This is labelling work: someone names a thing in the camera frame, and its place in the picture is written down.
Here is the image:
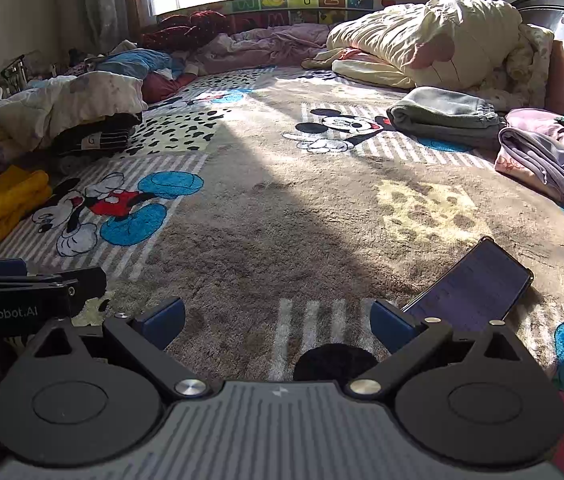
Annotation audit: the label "cream duvet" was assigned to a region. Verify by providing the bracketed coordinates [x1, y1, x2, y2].
[302, 0, 525, 91]

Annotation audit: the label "lilac pink blanket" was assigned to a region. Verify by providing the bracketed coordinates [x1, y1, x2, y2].
[187, 24, 335, 76]

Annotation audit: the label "pink red garment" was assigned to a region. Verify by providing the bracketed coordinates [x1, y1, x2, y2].
[141, 71, 197, 105]

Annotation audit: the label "colourful alphabet foam panel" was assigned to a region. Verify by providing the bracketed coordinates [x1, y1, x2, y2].
[157, 0, 432, 28]

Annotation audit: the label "sheer grey curtain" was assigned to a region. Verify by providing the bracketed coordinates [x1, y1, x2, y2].
[57, 0, 147, 56]

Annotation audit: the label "metal rack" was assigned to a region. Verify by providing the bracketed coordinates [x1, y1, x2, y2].
[0, 51, 43, 92]

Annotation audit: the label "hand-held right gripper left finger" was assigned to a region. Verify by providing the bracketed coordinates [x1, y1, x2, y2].
[24, 297, 213, 402]

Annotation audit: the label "yellow knit sweater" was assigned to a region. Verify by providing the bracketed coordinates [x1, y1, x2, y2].
[0, 165, 53, 245]

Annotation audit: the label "cartoon mouse printed blanket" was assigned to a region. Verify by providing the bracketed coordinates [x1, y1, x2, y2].
[0, 62, 564, 411]

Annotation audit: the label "folded grey pants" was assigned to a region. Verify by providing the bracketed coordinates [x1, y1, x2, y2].
[387, 86, 507, 151]

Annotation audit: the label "black striped garment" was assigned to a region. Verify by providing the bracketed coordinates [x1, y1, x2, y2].
[52, 111, 143, 158]

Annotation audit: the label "black smartphone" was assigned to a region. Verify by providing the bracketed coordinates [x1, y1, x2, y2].
[402, 236, 535, 333]

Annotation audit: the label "floral white quilt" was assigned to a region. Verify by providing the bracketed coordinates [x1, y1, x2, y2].
[482, 24, 555, 111]

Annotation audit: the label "red polka dot cushion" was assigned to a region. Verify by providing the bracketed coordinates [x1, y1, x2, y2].
[137, 10, 235, 51]

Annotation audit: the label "folded lilac garment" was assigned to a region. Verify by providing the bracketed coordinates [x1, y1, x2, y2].
[499, 127, 564, 203]

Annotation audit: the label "white padded quilt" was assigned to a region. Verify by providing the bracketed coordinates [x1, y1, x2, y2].
[0, 71, 149, 151]

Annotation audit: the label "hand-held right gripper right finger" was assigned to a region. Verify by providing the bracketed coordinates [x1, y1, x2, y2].
[344, 300, 537, 402]

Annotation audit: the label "blue garment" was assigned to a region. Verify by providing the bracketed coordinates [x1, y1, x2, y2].
[93, 49, 185, 81]

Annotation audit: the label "pink printed cloth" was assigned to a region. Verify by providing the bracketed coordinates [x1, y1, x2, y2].
[494, 152, 564, 201]

